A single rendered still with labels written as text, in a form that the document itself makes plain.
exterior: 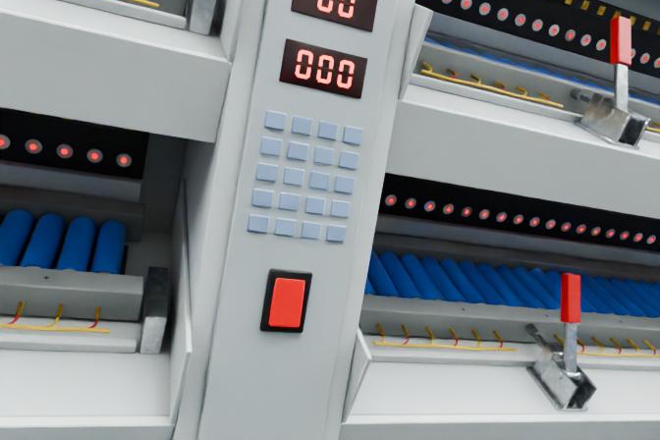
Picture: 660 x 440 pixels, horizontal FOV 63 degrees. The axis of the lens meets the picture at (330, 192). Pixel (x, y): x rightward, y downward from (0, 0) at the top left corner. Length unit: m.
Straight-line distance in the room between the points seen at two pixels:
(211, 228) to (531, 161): 0.21
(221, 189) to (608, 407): 0.33
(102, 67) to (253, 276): 0.13
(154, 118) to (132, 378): 0.14
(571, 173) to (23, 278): 0.35
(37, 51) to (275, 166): 0.12
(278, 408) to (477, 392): 0.15
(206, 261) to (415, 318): 0.18
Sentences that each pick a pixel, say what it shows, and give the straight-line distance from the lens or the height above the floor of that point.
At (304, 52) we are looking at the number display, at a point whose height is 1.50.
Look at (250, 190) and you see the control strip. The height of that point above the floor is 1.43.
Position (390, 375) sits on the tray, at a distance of 0.38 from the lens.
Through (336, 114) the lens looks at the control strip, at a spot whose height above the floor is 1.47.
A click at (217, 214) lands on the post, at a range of 0.28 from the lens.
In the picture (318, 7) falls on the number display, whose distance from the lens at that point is 0.29.
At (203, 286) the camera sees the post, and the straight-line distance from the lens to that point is 0.29.
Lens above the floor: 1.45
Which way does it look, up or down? 3 degrees down
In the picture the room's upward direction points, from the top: 10 degrees clockwise
